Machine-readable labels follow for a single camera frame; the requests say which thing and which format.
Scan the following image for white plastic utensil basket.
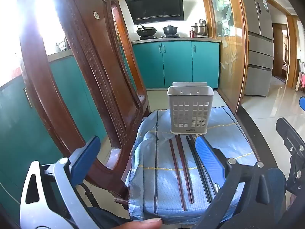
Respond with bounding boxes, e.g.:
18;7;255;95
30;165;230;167
167;82;214;134

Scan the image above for teal side cabinet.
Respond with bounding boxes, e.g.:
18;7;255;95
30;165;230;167
0;54;108;220

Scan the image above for black range hood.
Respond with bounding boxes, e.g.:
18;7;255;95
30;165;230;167
123;0;185;25

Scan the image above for black gas stove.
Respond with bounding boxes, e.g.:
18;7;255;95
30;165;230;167
139;35;180;40

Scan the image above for carved wooden chair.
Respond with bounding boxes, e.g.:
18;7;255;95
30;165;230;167
20;0;152;210

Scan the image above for wooden framed glass door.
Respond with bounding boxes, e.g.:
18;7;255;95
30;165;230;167
202;0;249;115

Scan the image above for striped light blue cloth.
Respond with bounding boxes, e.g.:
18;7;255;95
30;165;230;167
125;106;261;225

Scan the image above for black wok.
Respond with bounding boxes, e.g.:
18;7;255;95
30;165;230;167
136;25;158;37

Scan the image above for dark red chopstick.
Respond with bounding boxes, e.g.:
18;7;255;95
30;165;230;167
176;135;194;204
169;139;186;211

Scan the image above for black chopstick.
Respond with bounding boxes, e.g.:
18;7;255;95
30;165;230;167
189;134;217;192
186;135;212;204

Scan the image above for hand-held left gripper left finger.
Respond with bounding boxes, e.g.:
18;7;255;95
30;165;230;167
20;136;100;229

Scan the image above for stainless steel stock pot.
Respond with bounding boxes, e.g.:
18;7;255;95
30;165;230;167
192;19;208;36

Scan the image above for teal kitchen base cabinets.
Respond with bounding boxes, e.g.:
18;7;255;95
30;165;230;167
132;40;220;89

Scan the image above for silver refrigerator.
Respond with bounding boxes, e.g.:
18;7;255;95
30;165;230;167
238;0;274;97

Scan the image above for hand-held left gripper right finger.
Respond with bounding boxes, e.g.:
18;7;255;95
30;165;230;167
195;136;286;229

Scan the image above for wooden door frame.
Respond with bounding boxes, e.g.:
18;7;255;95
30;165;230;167
270;0;299;90

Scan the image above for person's left hand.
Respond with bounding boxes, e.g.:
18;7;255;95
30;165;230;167
112;218;163;229

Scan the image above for black lidded cooking pot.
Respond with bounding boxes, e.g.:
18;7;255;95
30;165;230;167
162;24;178;36

